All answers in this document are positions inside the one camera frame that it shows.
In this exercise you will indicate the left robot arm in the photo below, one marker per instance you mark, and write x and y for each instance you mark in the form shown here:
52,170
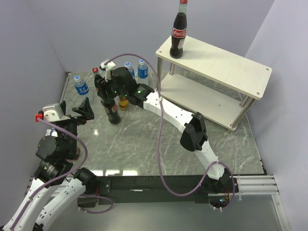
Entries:
56,181

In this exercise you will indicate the wooden two-tier shelf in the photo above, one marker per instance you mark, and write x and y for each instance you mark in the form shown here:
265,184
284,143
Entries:
220,66

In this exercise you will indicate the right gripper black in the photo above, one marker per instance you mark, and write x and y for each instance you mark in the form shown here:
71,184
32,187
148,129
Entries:
103,85

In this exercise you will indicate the cola bottle shelved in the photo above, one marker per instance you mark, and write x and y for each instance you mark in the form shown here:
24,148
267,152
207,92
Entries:
179,30
97,80
111,110

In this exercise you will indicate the aluminium rail frame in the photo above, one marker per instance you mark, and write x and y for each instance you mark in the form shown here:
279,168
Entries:
182,186

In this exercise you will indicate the water bottle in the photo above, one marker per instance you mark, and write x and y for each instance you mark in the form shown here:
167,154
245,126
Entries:
82,89
130,69
142,72

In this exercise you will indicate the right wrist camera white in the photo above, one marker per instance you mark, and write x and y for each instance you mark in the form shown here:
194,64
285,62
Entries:
106,67

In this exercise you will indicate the black base beam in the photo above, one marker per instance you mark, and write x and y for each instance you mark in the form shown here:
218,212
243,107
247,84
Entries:
146,189

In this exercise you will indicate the water bottle back left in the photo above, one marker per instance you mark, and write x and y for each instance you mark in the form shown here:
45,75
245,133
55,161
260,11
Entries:
130,69

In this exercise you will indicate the dark juice carton near left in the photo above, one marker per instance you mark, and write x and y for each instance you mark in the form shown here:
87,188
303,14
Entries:
51,132

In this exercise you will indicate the water bottle far left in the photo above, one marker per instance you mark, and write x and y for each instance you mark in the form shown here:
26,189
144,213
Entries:
82,89

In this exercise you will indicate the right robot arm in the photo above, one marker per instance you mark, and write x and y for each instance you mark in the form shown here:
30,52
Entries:
192,126

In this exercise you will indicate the blue juice carton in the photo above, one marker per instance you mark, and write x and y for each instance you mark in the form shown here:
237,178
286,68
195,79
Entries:
123,105

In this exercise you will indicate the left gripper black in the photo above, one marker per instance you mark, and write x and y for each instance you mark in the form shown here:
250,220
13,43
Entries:
85,110

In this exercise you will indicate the water bottle back right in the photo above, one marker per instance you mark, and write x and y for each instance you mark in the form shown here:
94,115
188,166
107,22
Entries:
142,72

